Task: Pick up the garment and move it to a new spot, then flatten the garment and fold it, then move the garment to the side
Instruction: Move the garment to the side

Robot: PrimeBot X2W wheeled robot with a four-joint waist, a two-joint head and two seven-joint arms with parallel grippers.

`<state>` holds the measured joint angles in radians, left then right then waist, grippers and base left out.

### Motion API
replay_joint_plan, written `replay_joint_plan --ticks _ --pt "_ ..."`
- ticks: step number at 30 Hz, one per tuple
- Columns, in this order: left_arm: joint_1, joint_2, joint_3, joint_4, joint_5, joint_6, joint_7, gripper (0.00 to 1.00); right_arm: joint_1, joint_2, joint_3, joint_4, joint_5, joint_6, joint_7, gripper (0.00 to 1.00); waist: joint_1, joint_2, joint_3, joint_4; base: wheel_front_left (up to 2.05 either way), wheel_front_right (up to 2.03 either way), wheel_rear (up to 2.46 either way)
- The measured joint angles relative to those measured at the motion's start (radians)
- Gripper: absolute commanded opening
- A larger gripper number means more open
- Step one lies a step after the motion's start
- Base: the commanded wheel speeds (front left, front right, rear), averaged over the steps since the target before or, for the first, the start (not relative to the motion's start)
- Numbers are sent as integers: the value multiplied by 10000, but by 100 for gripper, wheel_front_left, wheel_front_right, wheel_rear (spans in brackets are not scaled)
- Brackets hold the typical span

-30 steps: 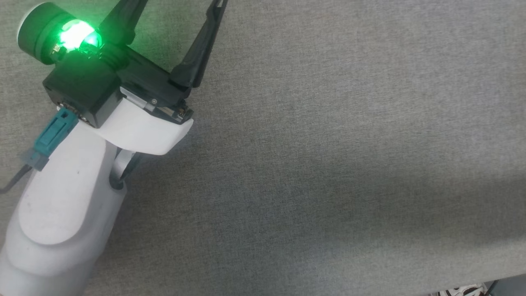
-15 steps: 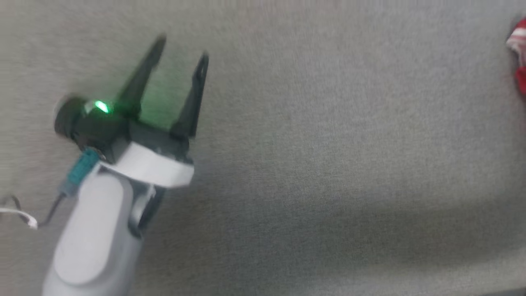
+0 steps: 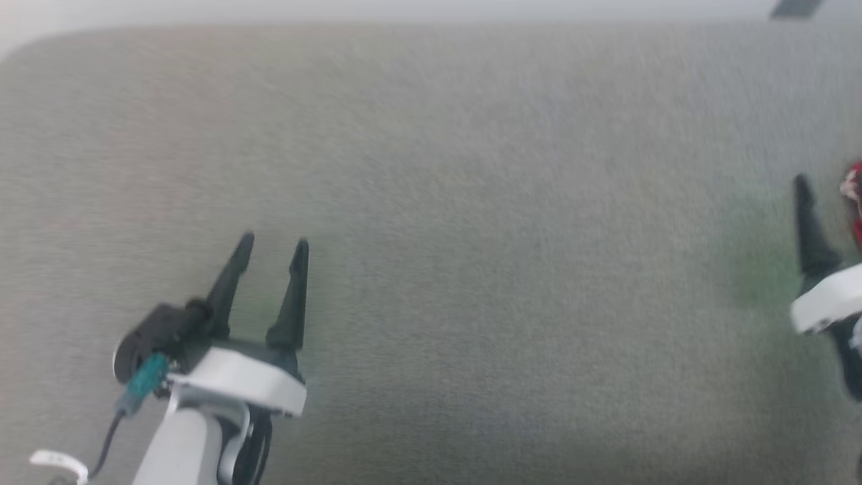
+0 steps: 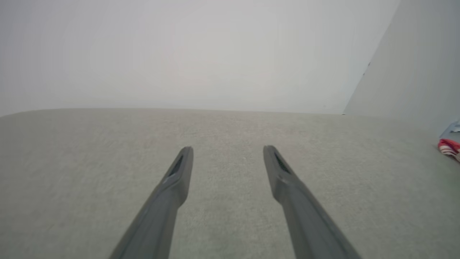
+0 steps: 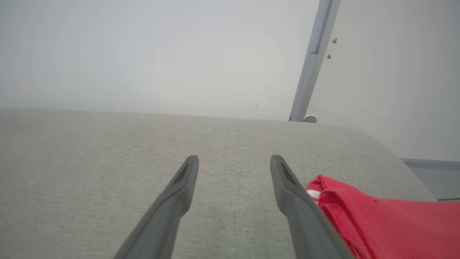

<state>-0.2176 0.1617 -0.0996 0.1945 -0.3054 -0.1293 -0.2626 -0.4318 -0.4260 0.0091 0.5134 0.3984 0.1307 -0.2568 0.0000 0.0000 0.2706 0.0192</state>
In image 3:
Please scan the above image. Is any red white short-sleeved shirt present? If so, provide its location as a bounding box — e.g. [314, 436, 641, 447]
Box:
[839, 160, 862, 247]

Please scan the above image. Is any white cable label tag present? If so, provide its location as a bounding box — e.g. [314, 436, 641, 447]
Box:
[30, 450, 90, 485]

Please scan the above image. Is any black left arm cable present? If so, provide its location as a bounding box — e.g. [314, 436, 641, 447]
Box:
[248, 411, 274, 485]

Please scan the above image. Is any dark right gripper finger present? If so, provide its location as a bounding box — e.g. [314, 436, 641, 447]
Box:
[793, 174, 842, 277]

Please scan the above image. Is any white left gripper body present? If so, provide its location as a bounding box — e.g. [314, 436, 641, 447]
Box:
[168, 337, 307, 485]

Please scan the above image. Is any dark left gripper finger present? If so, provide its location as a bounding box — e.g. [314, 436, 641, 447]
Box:
[205, 231, 255, 337]
[266, 238, 310, 351]

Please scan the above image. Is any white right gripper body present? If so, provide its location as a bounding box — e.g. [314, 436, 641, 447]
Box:
[790, 264, 862, 405]

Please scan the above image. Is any teal-plug left camera cable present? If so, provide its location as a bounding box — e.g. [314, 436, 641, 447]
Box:
[88, 353, 170, 480]

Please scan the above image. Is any grey fabric sofa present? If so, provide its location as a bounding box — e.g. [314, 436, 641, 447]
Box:
[0, 20, 862, 485]

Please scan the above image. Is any grey metal pole with bracket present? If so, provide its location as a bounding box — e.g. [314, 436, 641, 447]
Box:
[770, 0, 826, 20]

